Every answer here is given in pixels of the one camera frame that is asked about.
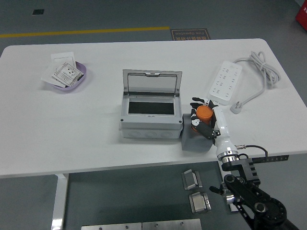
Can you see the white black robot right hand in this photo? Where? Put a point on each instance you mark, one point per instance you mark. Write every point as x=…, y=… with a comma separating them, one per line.
x=223, y=129

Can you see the orange cylinder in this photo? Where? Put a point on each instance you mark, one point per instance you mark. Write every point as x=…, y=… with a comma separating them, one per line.
x=204, y=113

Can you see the grey junction box clear lid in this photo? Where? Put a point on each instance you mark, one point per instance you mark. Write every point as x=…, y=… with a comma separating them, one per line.
x=149, y=119

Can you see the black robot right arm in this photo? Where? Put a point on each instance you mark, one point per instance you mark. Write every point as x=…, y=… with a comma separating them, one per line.
x=249, y=191

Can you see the grey cube with round hole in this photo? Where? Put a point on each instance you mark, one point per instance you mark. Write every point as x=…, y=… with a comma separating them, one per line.
x=195, y=143

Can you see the white power strip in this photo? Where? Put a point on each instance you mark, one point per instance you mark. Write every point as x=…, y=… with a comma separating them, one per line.
x=224, y=82

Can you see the small metal block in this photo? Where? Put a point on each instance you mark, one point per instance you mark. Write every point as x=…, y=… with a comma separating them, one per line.
x=199, y=203
x=190, y=179

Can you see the black perforated bar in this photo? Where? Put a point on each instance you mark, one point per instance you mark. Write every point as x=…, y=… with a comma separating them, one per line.
x=275, y=159

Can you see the brown floor sign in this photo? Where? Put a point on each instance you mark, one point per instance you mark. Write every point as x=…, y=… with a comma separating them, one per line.
x=190, y=34

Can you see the red object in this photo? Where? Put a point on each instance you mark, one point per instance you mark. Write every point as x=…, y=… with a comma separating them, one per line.
x=301, y=12

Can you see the purple plastic tray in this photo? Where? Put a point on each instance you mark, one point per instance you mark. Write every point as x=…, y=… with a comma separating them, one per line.
x=80, y=81

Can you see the printed white socket panel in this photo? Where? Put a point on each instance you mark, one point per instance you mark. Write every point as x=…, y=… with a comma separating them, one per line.
x=67, y=74

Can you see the plain white card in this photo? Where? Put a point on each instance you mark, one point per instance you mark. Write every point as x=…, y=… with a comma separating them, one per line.
x=47, y=76

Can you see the blank white switch panel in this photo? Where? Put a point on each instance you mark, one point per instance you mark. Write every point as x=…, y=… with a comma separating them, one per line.
x=62, y=58

